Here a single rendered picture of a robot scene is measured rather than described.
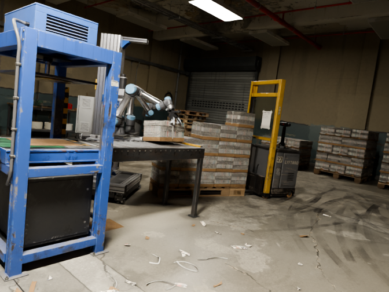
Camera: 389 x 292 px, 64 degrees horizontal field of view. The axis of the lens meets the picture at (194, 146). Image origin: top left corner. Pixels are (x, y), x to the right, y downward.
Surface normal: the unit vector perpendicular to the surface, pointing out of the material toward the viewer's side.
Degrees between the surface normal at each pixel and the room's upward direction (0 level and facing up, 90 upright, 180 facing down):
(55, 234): 90
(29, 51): 90
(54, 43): 90
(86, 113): 90
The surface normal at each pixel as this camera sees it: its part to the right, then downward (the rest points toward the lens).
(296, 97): -0.66, 0.00
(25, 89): 0.74, 0.15
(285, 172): 0.45, 0.14
